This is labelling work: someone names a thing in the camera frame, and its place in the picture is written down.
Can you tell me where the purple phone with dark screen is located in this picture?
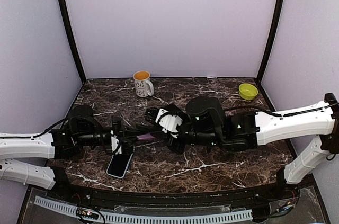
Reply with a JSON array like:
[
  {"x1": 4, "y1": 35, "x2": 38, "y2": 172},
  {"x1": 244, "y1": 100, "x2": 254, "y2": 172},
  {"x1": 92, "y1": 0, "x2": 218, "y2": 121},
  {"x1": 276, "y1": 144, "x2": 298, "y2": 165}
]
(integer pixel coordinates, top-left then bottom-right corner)
[{"x1": 137, "y1": 133, "x2": 155, "y2": 141}]

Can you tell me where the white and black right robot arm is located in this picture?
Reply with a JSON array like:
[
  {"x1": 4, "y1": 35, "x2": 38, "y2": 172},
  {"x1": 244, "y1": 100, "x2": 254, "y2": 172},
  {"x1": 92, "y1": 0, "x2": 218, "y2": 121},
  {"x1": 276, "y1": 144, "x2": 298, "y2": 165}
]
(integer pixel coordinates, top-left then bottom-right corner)
[{"x1": 145, "y1": 93, "x2": 338, "y2": 200}]

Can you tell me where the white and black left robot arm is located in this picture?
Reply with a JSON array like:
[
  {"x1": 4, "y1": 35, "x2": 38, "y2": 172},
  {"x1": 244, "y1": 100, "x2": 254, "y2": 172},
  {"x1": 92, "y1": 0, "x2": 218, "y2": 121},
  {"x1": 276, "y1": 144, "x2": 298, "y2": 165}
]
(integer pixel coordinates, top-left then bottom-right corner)
[{"x1": 1, "y1": 105, "x2": 145, "y2": 201}]

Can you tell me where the phone in blue case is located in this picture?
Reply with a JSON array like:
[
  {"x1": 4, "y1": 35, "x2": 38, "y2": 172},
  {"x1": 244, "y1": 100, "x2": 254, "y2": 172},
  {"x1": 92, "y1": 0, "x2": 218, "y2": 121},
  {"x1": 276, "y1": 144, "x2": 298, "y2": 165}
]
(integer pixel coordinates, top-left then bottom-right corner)
[{"x1": 106, "y1": 154, "x2": 133, "y2": 179}]

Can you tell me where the white patterned mug yellow inside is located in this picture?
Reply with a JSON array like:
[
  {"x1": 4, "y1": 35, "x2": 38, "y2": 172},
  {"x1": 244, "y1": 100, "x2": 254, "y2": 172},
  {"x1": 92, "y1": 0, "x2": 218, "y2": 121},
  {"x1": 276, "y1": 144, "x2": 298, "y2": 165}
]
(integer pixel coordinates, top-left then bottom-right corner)
[{"x1": 133, "y1": 71, "x2": 154, "y2": 97}]

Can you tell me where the green bowl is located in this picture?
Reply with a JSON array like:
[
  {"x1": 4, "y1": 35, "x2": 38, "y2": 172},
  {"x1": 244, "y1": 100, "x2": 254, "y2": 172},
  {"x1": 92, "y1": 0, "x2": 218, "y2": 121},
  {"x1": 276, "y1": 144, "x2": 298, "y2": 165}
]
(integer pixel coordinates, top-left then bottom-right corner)
[{"x1": 239, "y1": 83, "x2": 258, "y2": 101}]

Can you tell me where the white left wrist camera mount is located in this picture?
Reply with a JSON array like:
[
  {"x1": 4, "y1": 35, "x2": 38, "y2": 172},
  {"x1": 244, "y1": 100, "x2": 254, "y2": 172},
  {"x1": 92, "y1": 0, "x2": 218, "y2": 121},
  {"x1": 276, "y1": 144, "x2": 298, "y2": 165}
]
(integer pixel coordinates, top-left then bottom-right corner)
[{"x1": 111, "y1": 135, "x2": 122, "y2": 155}]

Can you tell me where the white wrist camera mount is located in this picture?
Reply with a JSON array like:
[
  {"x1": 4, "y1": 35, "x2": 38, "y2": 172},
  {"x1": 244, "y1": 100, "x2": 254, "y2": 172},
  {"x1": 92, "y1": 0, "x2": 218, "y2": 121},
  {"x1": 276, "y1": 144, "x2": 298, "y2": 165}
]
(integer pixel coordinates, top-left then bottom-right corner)
[
  {"x1": 156, "y1": 109, "x2": 183, "y2": 138},
  {"x1": 111, "y1": 135, "x2": 122, "y2": 155}
]

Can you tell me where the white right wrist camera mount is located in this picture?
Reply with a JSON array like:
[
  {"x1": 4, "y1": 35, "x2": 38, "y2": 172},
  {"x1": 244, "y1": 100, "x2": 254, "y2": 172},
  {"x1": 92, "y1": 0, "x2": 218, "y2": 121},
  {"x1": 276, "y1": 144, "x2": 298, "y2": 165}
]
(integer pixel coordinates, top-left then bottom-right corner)
[{"x1": 156, "y1": 109, "x2": 183, "y2": 138}]

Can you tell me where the white slotted cable duct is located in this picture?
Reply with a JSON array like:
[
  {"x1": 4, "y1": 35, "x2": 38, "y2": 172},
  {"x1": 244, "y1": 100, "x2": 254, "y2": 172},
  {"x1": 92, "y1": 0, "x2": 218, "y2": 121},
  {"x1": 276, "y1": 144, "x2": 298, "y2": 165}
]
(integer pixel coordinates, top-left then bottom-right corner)
[{"x1": 33, "y1": 196, "x2": 253, "y2": 224}]

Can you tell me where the black front rail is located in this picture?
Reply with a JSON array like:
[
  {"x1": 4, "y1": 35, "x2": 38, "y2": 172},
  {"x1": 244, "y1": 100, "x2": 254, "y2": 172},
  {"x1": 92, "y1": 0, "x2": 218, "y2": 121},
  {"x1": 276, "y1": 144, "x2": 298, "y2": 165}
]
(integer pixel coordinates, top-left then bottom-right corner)
[{"x1": 47, "y1": 184, "x2": 300, "y2": 209}]

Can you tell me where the black frame post left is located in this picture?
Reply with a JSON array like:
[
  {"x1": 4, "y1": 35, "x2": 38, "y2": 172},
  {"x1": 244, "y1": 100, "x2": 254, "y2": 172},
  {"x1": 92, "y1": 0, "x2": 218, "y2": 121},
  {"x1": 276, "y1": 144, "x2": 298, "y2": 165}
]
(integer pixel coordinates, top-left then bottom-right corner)
[{"x1": 58, "y1": 0, "x2": 87, "y2": 84}]

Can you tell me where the black frame post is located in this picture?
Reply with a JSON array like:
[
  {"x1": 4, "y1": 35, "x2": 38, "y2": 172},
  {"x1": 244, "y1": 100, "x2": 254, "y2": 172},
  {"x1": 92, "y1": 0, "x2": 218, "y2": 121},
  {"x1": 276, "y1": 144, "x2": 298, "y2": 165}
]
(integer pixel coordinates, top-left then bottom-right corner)
[
  {"x1": 58, "y1": 0, "x2": 87, "y2": 84},
  {"x1": 256, "y1": 0, "x2": 284, "y2": 84}
]

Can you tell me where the black frame post right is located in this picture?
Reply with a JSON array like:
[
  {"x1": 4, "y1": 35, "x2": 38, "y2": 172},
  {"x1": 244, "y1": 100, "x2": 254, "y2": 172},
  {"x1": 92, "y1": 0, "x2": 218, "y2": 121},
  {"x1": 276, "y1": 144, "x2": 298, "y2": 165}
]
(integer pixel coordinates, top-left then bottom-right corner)
[{"x1": 256, "y1": 0, "x2": 284, "y2": 84}]

